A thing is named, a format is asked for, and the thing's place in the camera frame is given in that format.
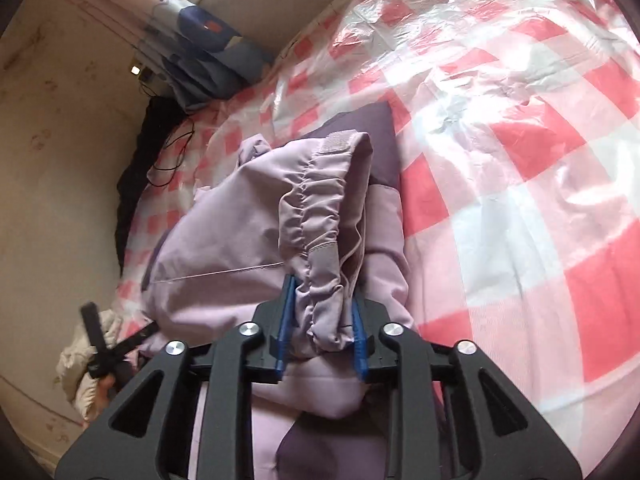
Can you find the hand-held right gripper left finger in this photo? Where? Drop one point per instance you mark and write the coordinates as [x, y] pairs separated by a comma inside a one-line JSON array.
[[285, 332]]

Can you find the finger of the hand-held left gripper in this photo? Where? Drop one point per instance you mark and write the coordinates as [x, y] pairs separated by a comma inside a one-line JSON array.
[[95, 331]]

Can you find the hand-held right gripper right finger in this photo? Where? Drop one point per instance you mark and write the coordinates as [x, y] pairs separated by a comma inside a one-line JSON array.
[[358, 340]]

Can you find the lilac and purple jacket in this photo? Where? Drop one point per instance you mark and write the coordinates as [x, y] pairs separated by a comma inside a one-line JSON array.
[[240, 230]]

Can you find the cream padded cloth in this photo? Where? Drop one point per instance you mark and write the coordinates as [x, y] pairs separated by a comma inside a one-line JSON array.
[[75, 362]]

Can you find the black cloth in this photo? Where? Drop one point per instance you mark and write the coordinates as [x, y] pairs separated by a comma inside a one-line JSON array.
[[131, 185]]

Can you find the red checked bed sheet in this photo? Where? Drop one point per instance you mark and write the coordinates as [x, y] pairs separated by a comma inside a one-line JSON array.
[[590, 300]]

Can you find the small white charger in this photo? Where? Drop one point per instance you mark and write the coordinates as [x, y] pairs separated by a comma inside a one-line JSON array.
[[136, 69]]

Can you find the blue patterned quilt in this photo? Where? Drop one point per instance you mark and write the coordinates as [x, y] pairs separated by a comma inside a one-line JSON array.
[[200, 60]]

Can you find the clear plastic sheet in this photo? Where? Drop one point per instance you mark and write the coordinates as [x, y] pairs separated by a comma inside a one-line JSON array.
[[475, 45]]

